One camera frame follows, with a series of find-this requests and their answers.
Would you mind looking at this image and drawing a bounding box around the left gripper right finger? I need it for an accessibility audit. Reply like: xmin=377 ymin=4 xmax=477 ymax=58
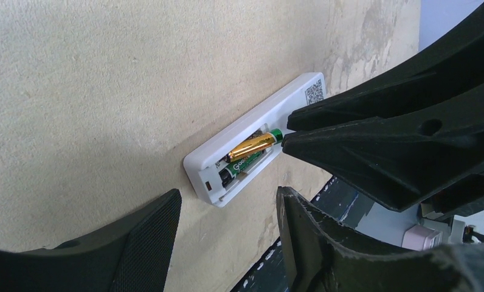
xmin=276 ymin=187 xmax=484 ymax=291

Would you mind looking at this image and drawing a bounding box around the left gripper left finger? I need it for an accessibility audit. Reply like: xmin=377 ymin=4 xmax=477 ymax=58
xmin=0 ymin=189 xmax=182 ymax=291

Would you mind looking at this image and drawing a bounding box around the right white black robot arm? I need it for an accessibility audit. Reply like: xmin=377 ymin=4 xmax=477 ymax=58
xmin=282 ymin=2 xmax=484 ymax=249

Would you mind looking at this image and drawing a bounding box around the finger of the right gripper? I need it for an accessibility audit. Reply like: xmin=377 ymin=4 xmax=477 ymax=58
xmin=283 ymin=83 xmax=484 ymax=211
xmin=287 ymin=3 xmax=484 ymax=131

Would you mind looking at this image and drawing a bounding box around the green black AAA battery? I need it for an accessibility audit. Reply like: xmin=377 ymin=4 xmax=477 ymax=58
xmin=219 ymin=151 xmax=264 ymax=187

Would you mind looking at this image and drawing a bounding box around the gold AAA battery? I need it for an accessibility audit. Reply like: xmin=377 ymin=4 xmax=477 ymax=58
xmin=223 ymin=128 xmax=283 ymax=163

